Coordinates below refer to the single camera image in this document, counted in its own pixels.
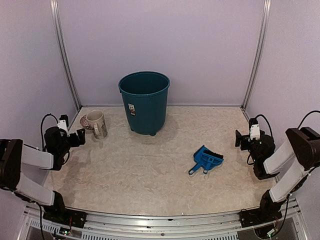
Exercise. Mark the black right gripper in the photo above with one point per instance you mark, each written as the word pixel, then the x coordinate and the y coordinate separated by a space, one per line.
pixel 238 138

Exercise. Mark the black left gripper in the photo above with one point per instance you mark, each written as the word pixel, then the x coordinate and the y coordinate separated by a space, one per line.
pixel 81 136

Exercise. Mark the blue hand brush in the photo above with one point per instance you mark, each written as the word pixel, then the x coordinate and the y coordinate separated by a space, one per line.
pixel 210 160

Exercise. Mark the blue plastic dustpan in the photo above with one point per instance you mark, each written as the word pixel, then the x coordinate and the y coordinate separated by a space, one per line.
pixel 197 160

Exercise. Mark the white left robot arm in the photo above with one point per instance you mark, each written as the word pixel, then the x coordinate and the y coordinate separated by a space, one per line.
pixel 16 157

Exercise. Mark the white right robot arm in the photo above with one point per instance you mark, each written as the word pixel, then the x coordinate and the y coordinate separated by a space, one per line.
pixel 294 160

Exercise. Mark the white ceramic mug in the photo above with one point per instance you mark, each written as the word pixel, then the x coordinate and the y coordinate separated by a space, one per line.
pixel 95 121

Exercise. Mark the teal plastic waste bin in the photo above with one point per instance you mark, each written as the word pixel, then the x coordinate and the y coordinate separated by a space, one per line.
pixel 144 95

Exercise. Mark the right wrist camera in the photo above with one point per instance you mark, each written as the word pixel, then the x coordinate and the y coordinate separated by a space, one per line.
pixel 254 130

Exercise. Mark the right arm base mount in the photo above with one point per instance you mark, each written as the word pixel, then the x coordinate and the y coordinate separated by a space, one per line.
pixel 260 215

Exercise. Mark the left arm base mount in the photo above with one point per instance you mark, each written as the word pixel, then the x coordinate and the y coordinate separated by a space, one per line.
pixel 62 215

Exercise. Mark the aluminium front rail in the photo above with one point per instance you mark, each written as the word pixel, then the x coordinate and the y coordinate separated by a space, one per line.
pixel 230 225

